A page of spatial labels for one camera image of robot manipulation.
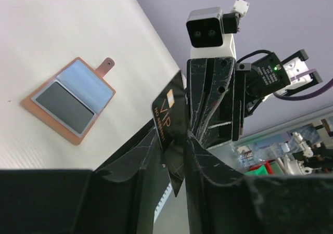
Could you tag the black credit card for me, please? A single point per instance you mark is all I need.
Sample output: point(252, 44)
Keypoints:
point(64, 107)
point(169, 110)

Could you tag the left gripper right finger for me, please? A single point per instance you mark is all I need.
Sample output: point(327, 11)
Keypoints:
point(223, 200)

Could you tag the grey slotted cable duct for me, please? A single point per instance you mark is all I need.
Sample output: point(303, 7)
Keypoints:
point(162, 201)

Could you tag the cluttered background lab equipment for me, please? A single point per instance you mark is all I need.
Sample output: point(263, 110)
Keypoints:
point(304, 150)

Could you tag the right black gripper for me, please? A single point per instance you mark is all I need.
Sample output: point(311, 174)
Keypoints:
point(210, 104)

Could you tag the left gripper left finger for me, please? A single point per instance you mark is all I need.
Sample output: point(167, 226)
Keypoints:
point(120, 198)

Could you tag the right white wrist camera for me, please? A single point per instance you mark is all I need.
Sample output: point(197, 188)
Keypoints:
point(211, 33)

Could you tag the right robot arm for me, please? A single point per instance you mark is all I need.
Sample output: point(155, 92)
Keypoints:
point(301, 78)

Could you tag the brown leather card holder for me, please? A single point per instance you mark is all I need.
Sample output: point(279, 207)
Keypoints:
point(86, 84)

